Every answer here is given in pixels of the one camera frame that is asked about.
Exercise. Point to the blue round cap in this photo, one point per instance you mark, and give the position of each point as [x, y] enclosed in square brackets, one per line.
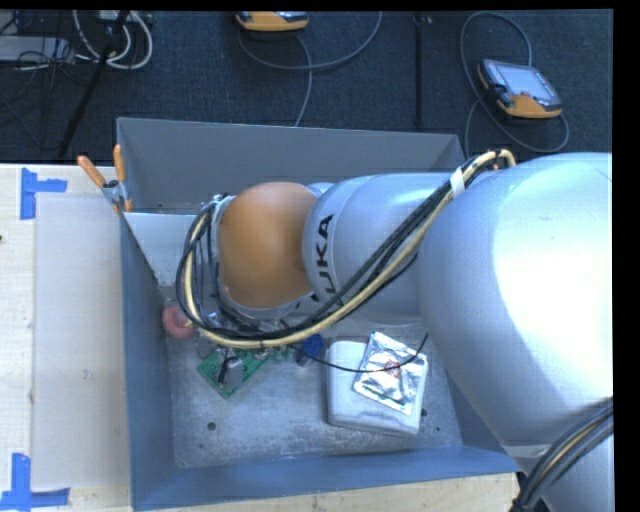
[313, 346]

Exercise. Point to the silver foil packet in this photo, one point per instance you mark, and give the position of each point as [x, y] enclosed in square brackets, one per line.
[395, 380]

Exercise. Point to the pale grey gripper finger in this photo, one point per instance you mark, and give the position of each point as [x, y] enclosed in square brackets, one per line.
[234, 374]

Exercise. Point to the white flat box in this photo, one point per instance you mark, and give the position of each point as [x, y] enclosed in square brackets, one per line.
[350, 395]

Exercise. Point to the green circuit board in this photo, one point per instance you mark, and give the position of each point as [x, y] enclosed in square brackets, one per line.
[252, 367]

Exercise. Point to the grey metal bin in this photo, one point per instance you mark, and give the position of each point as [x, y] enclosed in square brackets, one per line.
[280, 425]

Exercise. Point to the pale flat board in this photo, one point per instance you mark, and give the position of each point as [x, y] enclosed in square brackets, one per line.
[80, 350]

